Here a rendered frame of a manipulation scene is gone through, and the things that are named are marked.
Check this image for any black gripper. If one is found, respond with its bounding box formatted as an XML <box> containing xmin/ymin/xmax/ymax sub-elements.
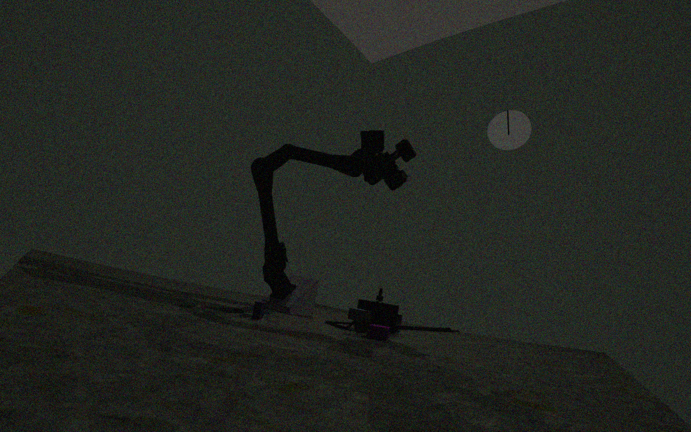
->
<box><xmin>368</xmin><ymin>139</ymin><xmax>416</xmax><ymax>185</ymax></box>

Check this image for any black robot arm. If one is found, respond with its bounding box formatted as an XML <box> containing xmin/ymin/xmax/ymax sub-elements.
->
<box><xmin>251</xmin><ymin>130</ymin><xmax>408</xmax><ymax>300</ymax></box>

